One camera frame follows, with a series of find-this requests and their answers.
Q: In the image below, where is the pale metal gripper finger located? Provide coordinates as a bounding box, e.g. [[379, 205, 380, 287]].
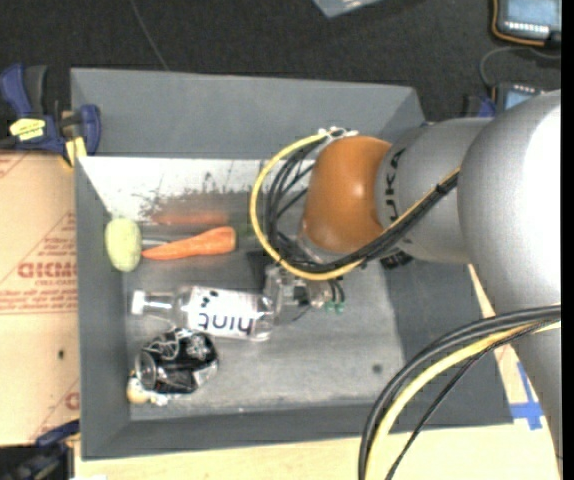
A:
[[270, 291, 299, 325], [265, 263, 294, 293]]

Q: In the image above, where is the crushed black can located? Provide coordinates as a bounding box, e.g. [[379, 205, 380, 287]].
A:
[[134, 328, 220, 397]]

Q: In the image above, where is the clear plastic bottle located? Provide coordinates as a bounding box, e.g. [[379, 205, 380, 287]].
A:
[[131, 285, 276, 343]]

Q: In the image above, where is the orange toy carrot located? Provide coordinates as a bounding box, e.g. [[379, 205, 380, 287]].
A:
[[140, 225, 238, 262]]

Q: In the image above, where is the grey metal bin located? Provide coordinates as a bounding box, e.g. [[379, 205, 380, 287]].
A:
[[69, 67, 514, 459]]

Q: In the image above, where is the small white rounded object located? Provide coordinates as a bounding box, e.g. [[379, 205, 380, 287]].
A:
[[125, 377, 169, 407]]

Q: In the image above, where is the brown cardboard board red print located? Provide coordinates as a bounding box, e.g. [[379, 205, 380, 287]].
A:
[[0, 150, 82, 449]]

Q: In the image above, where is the pale green round fruit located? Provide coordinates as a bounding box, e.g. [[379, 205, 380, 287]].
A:
[[104, 217, 144, 273]]

